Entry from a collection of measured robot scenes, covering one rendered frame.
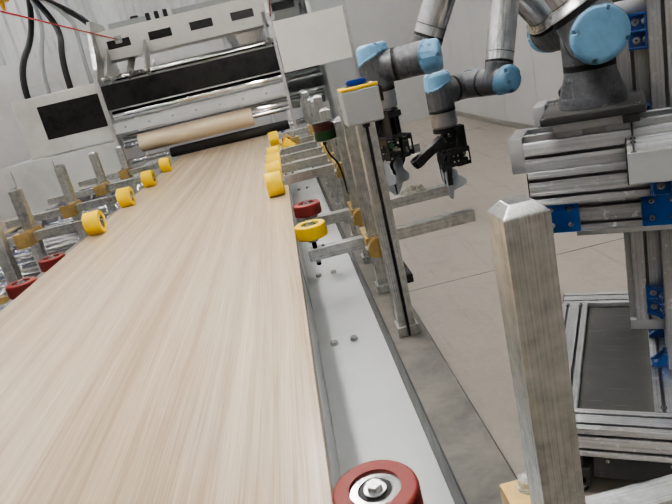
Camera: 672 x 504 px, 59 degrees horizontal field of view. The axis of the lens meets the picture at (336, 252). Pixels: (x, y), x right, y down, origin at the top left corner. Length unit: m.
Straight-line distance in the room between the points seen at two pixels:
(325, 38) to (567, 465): 3.82
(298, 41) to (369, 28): 6.50
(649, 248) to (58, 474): 1.58
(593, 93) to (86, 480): 1.27
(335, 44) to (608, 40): 2.98
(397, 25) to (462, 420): 9.95
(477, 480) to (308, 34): 3.60
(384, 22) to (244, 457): 10.20
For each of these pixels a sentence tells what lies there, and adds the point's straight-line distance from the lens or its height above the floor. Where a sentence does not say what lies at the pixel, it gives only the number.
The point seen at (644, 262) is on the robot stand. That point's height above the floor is 0.55.
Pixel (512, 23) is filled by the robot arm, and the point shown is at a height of 1.26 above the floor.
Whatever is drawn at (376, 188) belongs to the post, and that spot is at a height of 1.02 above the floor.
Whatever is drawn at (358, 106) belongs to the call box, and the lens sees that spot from 1.12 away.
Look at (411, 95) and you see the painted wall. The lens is 10.75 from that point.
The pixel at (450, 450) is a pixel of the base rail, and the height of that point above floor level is 0.70.
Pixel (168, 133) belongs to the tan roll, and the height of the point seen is 1.07.
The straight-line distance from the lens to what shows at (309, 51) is 4.18.
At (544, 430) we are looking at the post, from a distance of 0.51.
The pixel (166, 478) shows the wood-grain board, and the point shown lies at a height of 0.90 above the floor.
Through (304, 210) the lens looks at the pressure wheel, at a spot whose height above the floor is 0.90.
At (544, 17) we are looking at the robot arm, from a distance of 2.06.
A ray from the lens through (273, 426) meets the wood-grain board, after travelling 0.70.
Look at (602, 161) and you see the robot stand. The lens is 1.55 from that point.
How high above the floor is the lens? 1.27
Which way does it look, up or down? 17 degrees down
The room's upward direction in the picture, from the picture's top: 13 degrees counter-clockwise
